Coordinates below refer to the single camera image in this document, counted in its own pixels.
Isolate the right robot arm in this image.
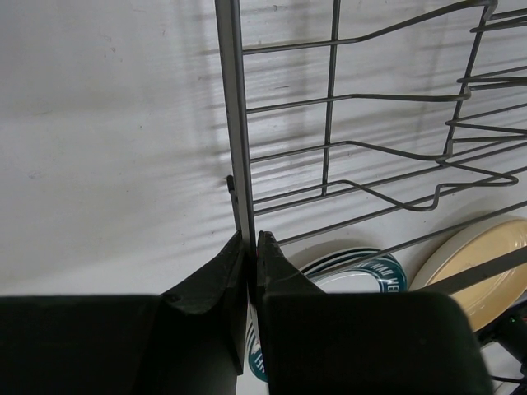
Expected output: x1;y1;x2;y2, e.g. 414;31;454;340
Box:
476;293;526;394

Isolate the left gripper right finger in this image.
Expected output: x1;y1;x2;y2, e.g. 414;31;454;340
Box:
255;232;493;394

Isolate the cream plate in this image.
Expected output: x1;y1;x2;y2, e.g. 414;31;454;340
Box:
410;215;526;290

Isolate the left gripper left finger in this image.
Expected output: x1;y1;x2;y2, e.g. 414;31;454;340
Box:
1;235;246;394

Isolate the teal banded lettered plate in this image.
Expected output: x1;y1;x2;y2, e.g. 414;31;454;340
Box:
245;253;408;382

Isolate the yellow plate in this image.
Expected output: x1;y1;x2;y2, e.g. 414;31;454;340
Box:
419;220;527;334

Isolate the metal wire dish rack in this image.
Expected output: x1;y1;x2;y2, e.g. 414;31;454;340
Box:
214;1;526;274

